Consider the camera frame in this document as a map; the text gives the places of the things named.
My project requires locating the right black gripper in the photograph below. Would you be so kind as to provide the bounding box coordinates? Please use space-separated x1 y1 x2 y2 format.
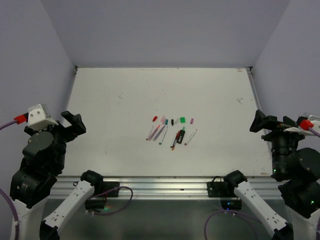
250 107 310 175

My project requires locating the red white marker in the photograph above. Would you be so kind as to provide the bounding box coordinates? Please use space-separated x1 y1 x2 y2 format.
146 125 154 141

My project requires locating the pink clear pen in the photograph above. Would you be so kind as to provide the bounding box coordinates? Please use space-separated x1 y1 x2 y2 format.
148 125 160 141

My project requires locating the teal white marker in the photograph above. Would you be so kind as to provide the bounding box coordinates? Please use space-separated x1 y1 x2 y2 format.
158 126 168 145

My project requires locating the clear pink pen cap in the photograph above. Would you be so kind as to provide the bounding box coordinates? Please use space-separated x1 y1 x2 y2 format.
160 115 166 124

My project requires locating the pink white marker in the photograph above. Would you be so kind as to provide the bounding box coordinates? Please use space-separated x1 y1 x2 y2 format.
184 129 198 146

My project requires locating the green highlighter cap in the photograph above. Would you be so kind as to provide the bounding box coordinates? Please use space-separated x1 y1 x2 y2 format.
180 117 186 124

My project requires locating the green black highlighter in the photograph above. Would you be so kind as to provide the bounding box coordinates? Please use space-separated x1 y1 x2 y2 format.
176 127 186 144

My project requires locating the orange clear pen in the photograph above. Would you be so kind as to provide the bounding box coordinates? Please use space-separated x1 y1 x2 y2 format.
171 131 180 151

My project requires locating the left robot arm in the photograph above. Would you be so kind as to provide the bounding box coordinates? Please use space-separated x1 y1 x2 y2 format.
9 109 104 240

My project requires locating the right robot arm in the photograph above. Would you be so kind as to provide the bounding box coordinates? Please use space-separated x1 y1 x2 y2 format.
222 110 320 240

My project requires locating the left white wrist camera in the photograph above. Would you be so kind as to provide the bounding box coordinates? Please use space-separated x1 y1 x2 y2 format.
27 104 58 131

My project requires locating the left black base bracket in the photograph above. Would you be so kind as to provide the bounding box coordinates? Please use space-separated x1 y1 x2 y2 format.
72 181 121 198

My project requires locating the black base bracket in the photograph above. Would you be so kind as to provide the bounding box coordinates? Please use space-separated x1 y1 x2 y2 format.
206 176 236 198
72 181 121 198

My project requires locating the right black base bracket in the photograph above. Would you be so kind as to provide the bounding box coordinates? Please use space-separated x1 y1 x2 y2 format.
206 176 236 198

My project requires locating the aluminium mounting rail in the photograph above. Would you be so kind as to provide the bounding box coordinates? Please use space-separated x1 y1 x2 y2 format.
49 176 286 201

